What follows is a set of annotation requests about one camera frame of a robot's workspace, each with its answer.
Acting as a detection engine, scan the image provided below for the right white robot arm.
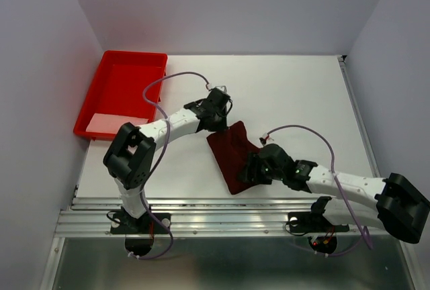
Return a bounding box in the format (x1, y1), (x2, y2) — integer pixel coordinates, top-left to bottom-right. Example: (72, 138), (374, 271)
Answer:
(238, 151), (429, 244)

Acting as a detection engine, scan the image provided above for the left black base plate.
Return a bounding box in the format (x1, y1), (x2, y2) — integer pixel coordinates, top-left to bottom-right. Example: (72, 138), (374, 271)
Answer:
(106, 210), (169, 235)

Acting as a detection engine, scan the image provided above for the dark red t shirt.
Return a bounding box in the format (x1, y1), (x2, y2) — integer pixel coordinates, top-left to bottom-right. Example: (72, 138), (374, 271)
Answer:
(206, 121), (260, 195)

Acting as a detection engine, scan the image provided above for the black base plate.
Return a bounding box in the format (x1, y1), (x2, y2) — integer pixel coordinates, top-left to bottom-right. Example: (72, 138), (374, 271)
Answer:
(106, 210), (169, 235)
(284, 211), (349, 236)

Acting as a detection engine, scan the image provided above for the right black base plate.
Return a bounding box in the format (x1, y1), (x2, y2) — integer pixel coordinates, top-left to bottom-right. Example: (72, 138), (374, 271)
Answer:
(284, 211), (349, 236)

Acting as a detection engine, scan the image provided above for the red plastic tray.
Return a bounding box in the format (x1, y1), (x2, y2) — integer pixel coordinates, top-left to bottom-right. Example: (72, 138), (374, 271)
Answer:
(73, 50), (167, 140)

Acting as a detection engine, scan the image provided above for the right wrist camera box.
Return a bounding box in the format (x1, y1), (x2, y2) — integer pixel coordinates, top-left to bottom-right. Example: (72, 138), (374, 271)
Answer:
(258, 136), (295, 172)

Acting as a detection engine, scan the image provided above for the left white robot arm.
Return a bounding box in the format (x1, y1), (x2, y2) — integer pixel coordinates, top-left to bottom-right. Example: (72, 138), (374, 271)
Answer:
(103, 97), (232, 232)

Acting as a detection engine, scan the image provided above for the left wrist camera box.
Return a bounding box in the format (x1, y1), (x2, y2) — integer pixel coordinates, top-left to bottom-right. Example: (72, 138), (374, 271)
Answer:
(205, 85), (232, 113)

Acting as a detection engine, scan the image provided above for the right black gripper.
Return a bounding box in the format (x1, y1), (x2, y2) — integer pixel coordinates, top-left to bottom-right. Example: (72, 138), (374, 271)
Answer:
(236, 151), (284, 184)

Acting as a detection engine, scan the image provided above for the aluminium rail frame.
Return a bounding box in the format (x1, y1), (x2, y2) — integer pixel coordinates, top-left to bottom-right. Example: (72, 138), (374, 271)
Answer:
(41, 55), (425, 289)

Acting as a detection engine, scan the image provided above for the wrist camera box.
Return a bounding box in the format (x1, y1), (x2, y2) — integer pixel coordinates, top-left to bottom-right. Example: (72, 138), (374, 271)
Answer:
(258, 136), (295, 172)
(205, 85), (232, 113)

